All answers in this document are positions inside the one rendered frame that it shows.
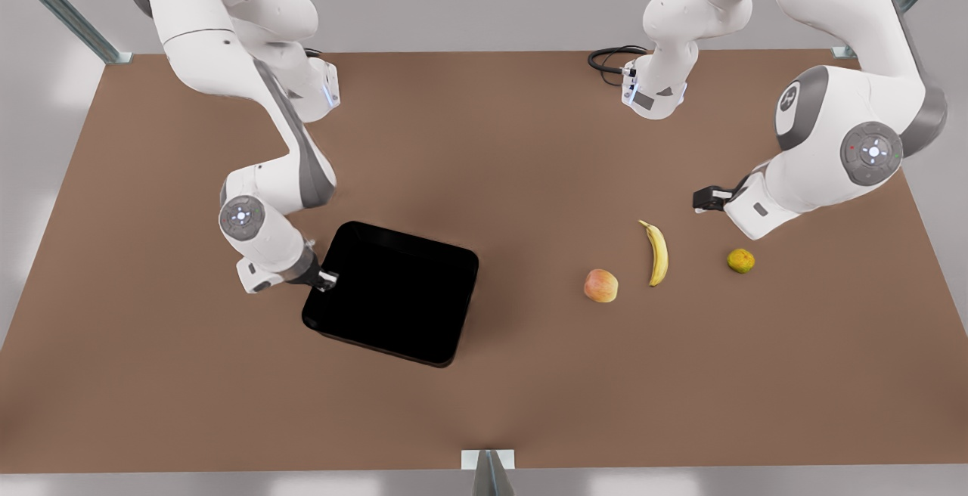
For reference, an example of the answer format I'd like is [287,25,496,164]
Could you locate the black square tray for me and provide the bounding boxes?
[301,220,480,369]

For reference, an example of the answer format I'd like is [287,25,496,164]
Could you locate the yellow banana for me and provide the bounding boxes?
[638,219,670,288]

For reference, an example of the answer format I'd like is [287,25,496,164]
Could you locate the red yellow apple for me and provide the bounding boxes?
[583,268,619,304]

